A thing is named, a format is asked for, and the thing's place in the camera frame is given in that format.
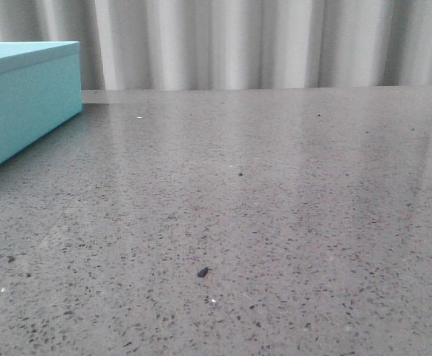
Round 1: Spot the light blue storage box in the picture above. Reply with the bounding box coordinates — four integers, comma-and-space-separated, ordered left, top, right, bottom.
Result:
0, 41, 82, 164

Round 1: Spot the small black debris piece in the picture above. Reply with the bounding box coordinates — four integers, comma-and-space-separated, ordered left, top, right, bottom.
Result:
197, 267, 210, 277

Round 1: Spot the white pleated curtain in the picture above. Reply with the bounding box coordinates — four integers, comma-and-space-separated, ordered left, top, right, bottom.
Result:
0, 1, 432, 90

